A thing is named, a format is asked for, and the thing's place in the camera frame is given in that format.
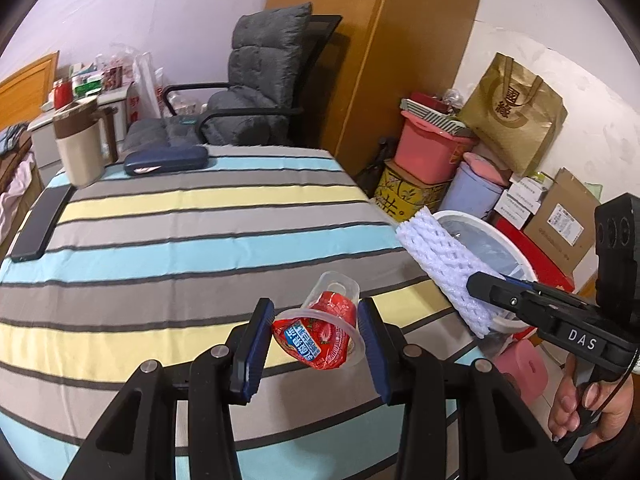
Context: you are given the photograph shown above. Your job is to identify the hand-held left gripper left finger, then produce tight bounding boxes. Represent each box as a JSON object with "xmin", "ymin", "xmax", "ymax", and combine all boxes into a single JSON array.
[{"xmin": 62, "ymin": 297, "xmax": 277, "ymax": 480}]

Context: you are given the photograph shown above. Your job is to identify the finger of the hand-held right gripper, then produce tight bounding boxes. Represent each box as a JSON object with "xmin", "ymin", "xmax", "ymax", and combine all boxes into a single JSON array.
[
  {"xmin": 466, "ymin": 271, "xmax": 557, "ymax": 334},
  {"xmin": 501, "ymin": 273, "xmax": 592, "ymax": 314}
]

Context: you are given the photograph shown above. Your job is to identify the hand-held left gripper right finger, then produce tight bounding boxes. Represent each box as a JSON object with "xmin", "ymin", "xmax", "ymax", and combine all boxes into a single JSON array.
[{"xmin": 357, "ymin": 297, "xmax": 576, "ymax": 480}]

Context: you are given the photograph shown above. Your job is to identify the translucent bin liner bag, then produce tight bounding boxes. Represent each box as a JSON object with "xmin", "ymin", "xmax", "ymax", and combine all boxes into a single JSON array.
[{"xmin": 445, "ymin": 217, "xmax": 526, "ymax": 281}]

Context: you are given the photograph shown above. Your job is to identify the red strawberry jelly cup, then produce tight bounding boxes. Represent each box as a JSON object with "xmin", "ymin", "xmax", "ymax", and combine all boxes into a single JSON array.
[{"xmin": 271, "ymin": 271, "xmax": 366, "ymax": 371}]

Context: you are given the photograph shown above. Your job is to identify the white round trash bin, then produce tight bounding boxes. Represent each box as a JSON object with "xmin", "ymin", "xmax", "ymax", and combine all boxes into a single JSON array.
[{"xmin": 432, "ymin": 210, "xmax": 538, "ymax": 336}]

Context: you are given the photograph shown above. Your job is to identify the white foam net sleeve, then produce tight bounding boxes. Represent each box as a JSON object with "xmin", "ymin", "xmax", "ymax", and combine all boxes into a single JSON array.
[{"xmin": 395, "ymin": 206, "xmax": 506, "ymax": 338}]

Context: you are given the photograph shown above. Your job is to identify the person's right hand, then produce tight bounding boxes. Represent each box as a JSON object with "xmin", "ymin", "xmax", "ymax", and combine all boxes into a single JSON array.
[{"xmin": 547, "ymin": 355, "xmax": 633, "ymax": 453}]

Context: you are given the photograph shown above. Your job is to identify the red gift box gold print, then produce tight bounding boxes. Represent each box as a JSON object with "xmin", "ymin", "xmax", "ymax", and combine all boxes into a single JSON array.
[{"xmin": 492, "ymin": 217, "xmax": 576, "ymax": 296}]

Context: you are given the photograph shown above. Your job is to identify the white cardboard box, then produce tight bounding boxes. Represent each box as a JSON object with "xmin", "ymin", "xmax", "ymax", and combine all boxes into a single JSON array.
[
  {"xmin": 502, "ymin": 187, "xmax": 544, "ymax": 212},
  {"xmin": 495, "ymin": 205, "xmax": 534, "ymax": 232},
  {"xmin": 510, "ymin": 175, "xmax": 554, "ymax": 197}
]

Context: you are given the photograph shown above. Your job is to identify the pink plastic stool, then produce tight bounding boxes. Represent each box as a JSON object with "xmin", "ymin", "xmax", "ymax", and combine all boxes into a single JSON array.
[{"xmin": 492, "ymin": 342, "xmax": 551, "ymax": 406}]

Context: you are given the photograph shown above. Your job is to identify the brown cardboard box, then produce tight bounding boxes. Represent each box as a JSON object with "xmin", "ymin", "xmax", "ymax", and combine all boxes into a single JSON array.
[{"xmin": 522, "ymin": 167, "xmax": 601, "ymax": 276}]

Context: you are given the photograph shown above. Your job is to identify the lavender bucket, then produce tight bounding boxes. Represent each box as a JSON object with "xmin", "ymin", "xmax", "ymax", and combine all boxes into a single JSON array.
[{"xmin": 440, "ymin": 160, "xmax": 503, "ymax": 218}]

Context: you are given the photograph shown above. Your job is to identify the pink bucket lid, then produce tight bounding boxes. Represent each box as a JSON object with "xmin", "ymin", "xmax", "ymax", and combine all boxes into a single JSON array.
[{"xmin": 462, "ymin": 152, "xmax": 513, "ymax": 186}]

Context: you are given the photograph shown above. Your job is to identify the yellow floral box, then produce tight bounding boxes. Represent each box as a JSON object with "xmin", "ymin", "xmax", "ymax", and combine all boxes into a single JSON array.
[{"xmin": 375, "ymin": 159, "xmax": 451, "ymax": 221}]

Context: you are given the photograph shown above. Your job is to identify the pink plastic storage bin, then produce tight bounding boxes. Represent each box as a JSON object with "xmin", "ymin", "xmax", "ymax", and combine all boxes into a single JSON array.
[{"xmin": 395, "ymin": 112, "xmax": 476, "ymax": 186}]

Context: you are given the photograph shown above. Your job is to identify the gold paper bag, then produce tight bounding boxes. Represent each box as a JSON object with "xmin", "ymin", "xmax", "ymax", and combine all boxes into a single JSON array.
[{"xmin": 457, "ymin": 52, "xmax": 568, "ymax": 177}]

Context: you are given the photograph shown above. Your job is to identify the dark bundle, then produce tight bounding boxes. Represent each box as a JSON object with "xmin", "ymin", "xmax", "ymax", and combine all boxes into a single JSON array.
[{"xmin": 357, "ymin": 137, "xmax": 396, "ymax": 196}]

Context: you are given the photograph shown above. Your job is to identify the striped flat box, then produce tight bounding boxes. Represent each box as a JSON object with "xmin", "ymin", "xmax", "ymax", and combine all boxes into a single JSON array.
[{"xmin": 400, "ymin": 100, "xmax": 468, "ymax": 133}]

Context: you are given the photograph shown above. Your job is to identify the dark red flat box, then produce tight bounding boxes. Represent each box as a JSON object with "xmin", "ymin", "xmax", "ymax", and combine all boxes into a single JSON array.
[{"xmin": 410, "ymin": 92, "xmax": 451, "ymax": 111}]

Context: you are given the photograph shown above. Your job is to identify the navy glasses case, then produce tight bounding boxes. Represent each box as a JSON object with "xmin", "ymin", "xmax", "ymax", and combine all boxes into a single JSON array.
[{"xmin": 123, "ymin": 145, "xmax": 208, "ymax": 177}]

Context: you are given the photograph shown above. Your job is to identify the black smartphone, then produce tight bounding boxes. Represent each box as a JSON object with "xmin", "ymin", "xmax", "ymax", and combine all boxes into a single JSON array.
[{"xmin": 10, "ymin": 184, "xmax": 75, "ymax": 263}]

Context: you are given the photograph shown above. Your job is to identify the beige kettle brown lid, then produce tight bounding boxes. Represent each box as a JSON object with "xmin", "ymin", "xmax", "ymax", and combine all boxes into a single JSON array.
[{"xmin": 52, "ymin": 96, "xmax": 118, "ymax": 188}]

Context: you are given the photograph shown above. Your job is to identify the wooden wardrobe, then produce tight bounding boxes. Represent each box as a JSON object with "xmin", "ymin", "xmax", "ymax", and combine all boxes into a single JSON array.
[{"xmin": 265, "ymin": 0, "xmax": 488, "ymax": 196}]

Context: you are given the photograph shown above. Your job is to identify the white nightstand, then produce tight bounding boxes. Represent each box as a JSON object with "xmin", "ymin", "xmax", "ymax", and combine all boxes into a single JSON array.
[{"xmin": 27, "ymin": 85, "xmax": 136, "ymax": 171}]

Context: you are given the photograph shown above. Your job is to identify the pale pink bedsheet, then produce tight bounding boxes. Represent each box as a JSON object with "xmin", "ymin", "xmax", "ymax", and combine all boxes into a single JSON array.
[{"xmin": 0, "ymin": 160, "xmax": 38, "ymax": 241}]

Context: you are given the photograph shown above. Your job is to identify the black office chair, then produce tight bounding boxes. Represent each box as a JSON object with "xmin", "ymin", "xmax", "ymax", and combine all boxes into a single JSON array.
[{"xmin": 162, "ymin": 14, "xmax": 343, "ymax": 148}]

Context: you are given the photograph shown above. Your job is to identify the white plastic bag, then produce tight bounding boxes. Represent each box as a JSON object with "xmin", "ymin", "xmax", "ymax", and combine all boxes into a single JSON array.
[{"xmin": 131, "ymin": 52, "xmax": 166, "ymax": 118}]

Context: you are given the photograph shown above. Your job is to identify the grey cushioned office chair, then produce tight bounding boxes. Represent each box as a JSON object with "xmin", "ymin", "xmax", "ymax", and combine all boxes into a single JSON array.
[{"xmin": 122, "ymin": 2, "xmax": 313, "ymax": 153}]

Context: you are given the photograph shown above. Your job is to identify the brown red packet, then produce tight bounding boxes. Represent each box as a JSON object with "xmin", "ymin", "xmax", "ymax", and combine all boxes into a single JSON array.
[{"xmin": 102, "ymin": 65, "xmax": 126, "ymax": 92}]

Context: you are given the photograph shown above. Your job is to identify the green white box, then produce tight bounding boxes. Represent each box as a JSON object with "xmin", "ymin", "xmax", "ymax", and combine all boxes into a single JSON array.
[{"xmin": 70, "ymin": 62, "xmax": 106, "ymax": 98}]

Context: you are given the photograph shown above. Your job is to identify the red jar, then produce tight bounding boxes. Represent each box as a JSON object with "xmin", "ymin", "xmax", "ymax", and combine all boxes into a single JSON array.
[{"xmin": 52, "ymin": 79, "xmax": 73, "ymax": 110}]

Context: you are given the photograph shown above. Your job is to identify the blue folded cloth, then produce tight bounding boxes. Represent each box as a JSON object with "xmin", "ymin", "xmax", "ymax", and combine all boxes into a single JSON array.
[{"xmin": 0, "ymin": 124, "xmax": 26, "ymax": 156}]

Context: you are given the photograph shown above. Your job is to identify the clear plastic bag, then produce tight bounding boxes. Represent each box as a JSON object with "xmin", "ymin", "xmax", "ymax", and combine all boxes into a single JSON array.
[{"xmin": 95, "ymin": 42, "xmax": 138, "ymax": 71}]

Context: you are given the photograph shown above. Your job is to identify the wooden headboard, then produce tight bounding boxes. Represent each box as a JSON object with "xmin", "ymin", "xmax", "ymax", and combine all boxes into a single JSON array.
[{"xmin": 0, "ymin": 51, "xmax": 60, "ymax": 133}]

